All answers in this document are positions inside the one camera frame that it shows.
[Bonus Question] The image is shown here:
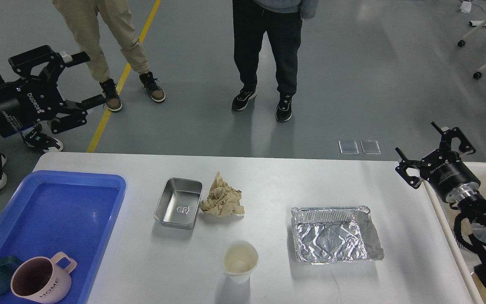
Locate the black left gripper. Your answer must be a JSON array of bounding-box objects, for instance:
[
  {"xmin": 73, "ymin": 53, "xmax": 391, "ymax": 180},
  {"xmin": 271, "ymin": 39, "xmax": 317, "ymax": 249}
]
[{"xmin": 0, "ymin": 45, "xmax": 106, "ymax": 137}]

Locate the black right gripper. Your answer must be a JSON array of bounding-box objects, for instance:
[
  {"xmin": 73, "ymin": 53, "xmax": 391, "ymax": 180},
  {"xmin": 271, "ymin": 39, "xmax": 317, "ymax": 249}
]
[{"xmin": 395, "ymin": 122, "xmax": 481, "ymax": 204}]

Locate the stainless steel rectangular tray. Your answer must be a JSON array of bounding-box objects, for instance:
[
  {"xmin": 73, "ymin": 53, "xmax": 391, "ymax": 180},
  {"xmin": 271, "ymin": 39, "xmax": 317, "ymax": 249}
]
[{"xmin": 154, "ymin": 177, "xmax": 203, "ymax": 230}]

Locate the pink mug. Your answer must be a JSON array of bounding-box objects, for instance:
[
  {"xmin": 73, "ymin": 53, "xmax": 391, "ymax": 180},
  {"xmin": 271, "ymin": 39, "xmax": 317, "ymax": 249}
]
[{"xmin": 10, "ymin": 252, "xmax": 78, "ymax": 304}]

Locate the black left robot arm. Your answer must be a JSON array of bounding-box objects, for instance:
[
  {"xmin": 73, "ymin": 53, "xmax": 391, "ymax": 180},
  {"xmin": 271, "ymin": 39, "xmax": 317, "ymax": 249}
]
[{"xmin": 0, "ymin": 45, "xmax": 106, "ymax": 137}]

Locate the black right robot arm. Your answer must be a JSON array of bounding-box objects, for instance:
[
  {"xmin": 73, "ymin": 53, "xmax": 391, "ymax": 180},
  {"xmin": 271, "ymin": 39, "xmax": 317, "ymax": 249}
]
[{"xmin": 395, "ymin": 122, "xmax": 486, "ymax": 289}]

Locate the right floor outlet plate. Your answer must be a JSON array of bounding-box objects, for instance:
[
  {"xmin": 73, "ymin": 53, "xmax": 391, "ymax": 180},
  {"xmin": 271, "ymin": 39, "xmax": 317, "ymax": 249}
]
[{"xmin": 359, "ymin": 140, "xmax": 381, "ymax": 155}]

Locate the floor outlet plate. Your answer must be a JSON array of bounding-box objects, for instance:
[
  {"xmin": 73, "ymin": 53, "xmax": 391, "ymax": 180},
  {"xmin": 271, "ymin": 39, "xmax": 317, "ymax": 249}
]
[
  {"xmin": 359, "ymin": 140, "xmax": 381, "ymax": 155},
  {"xmin": 338, "ymin": 140, "xmax": 359, "ymax": 155}
]

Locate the white plastic bin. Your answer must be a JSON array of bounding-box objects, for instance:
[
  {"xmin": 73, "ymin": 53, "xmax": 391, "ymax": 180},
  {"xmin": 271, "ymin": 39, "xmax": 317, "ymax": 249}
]
[{"xmin": 422, "ymin": 162, "xmax": 486, "ymax": 304}]

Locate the person in beige trousers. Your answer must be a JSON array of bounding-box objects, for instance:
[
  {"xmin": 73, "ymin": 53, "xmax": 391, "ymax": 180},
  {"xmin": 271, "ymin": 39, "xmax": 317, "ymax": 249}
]
[{"xmin": 52, "ymin": 0, "xmax": 166, "ymax": 112}]

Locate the left floor outlet plate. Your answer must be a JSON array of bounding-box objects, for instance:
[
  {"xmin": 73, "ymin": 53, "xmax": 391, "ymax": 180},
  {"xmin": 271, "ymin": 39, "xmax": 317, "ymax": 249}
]
[{"xmin": 338, "ymin": 140, "xmax": 359, "ymax": 155}]

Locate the blue plastic tray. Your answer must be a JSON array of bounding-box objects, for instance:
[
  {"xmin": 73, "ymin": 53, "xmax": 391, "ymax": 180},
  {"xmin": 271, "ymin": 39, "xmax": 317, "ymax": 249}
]
[{"xmin": 0, "ymin": 171, "xmax": 127, "ymax": 304}]

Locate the aluminium foil tray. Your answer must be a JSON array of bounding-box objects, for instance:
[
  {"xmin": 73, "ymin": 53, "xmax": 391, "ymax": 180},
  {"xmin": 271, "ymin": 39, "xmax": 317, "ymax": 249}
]
[{"xmin": 291, "ymin": 205, "xmax": 384, "ymax": 264}]

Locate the crumpled brown paper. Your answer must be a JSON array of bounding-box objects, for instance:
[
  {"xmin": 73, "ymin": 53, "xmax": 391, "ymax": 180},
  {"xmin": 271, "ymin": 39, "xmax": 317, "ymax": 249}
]
[{"xmin": 199, "ymin": 172, "xmax": 245, "ymax": 218}]

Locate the person in black trousers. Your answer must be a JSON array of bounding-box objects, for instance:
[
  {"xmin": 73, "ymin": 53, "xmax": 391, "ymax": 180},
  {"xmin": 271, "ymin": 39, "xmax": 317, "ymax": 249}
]
[{"xmin": 231, "ymin": 0, "xmax": 319, "ymax": 123}]

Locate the white paper cup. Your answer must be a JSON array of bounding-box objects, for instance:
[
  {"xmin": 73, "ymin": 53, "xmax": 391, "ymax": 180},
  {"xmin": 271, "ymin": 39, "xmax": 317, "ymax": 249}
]
[{"xmin": 221, "ymin": 240, "xmax": 259, "ymax": 284}]

